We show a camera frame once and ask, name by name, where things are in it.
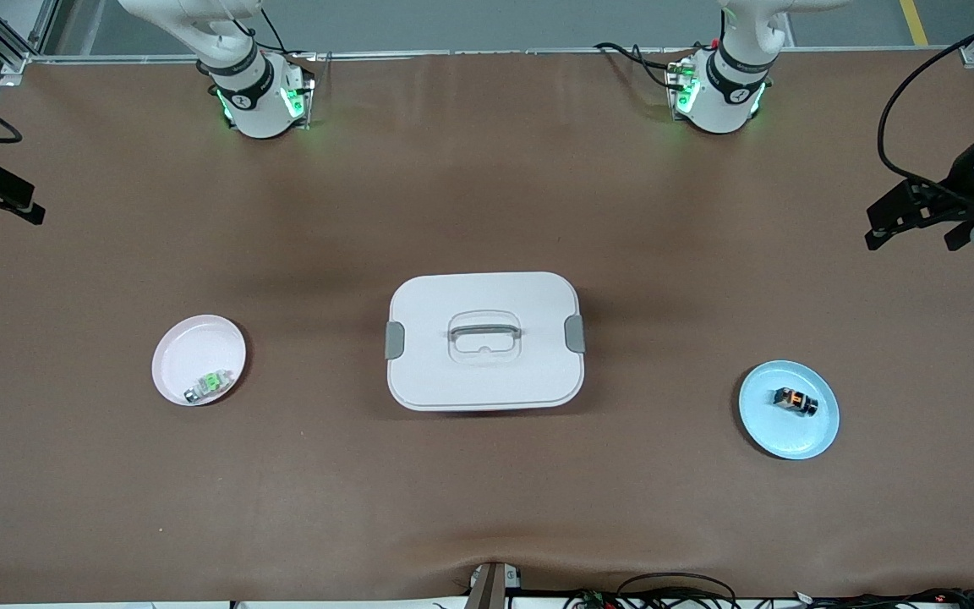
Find brown table edge bracket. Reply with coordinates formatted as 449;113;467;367
464;562;523;609

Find pink round plate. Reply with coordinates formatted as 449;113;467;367
151;315;248;408

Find light blue round plate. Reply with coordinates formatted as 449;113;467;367
738;360;840;461

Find green push-button switch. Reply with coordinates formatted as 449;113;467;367
183;370;234;404

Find black right base cable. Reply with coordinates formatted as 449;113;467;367
233;7;319;60

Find black left base cables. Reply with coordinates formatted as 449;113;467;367
594;41;682;90

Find black cable bundle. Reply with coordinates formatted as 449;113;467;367
567;588;974;609

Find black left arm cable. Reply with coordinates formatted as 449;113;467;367
876;0;974;208

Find brown table mat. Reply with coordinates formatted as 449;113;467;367
0;49;974;606

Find black looped cable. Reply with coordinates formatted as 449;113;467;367
616;573;739;609

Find white lidded box grey latches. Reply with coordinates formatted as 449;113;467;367
385;272;587;413

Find orange push-button switch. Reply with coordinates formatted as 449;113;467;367
772;386;818;418

